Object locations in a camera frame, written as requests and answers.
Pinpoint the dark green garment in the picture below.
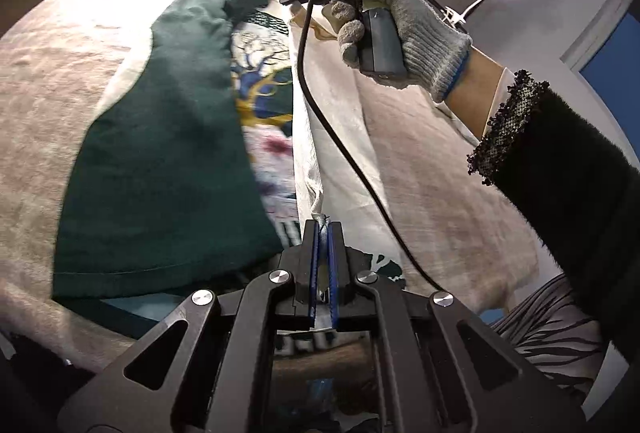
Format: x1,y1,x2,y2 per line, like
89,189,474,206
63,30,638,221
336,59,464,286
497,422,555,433
52,0,296,301

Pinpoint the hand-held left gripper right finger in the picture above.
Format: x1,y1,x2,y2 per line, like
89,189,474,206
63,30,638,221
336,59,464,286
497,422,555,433
329,222,587,433

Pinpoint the beige fuzzy blanket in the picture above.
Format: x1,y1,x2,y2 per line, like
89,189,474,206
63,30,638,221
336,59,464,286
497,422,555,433
0,0,541,364

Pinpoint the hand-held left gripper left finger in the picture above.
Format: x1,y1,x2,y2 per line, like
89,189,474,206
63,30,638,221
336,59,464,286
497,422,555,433
57,220,320,433

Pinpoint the blue wall panel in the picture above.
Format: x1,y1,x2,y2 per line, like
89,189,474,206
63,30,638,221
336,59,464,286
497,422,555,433
580,10,640,124

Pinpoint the person's right forearm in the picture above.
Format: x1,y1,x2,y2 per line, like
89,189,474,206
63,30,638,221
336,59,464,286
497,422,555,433
442,47,640,366

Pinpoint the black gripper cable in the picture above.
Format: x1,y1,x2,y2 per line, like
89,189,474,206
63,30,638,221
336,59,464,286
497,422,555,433
298,0,453,296

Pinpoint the white printed shirt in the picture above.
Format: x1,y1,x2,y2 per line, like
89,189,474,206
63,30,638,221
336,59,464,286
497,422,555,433
105,6,408,349

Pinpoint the person's right hand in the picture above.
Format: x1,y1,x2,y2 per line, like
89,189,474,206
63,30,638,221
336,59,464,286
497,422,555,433
325,0,474,104

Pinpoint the black white striped cloth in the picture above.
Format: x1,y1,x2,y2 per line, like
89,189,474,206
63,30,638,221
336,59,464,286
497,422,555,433
492,273,606,406

